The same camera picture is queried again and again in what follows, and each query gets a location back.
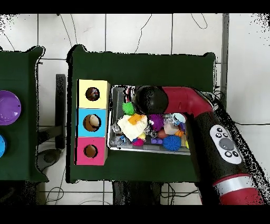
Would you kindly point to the white polka dot cloth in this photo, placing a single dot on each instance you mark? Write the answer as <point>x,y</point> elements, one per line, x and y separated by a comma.
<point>92,94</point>

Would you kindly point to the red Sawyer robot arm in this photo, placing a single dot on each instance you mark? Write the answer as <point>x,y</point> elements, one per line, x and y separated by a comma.
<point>211,137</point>

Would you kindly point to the shallow mesh bin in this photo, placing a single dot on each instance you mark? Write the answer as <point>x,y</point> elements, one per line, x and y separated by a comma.
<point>115,99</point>

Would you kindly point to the wooden box with three holes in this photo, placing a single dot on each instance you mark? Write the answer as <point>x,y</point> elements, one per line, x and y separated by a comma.
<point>84,101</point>

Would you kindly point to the orange plastic block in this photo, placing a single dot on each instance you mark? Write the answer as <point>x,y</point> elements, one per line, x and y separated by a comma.
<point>136,118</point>

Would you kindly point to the green spiky rubber ball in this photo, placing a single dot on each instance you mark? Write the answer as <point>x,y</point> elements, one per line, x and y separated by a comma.
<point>128,108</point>

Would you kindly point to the cream knitted cloth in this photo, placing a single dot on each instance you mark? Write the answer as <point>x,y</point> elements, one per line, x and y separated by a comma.
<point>130,129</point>

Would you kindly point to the purple spiky rubber ball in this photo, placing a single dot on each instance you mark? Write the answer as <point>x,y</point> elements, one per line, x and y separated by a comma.
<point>156,122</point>

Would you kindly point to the dark green table cloth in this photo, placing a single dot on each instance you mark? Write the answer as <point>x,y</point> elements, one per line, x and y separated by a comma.
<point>137,69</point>
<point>25,148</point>

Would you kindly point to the blue spiky rubber ball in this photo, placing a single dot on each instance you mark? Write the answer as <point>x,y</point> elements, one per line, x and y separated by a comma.
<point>172,143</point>

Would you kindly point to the purple plastic plate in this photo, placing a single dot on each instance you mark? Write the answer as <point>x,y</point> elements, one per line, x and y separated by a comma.
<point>9,107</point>

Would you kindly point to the blue plastic plate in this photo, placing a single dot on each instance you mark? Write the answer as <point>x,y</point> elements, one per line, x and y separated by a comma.
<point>2,145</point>

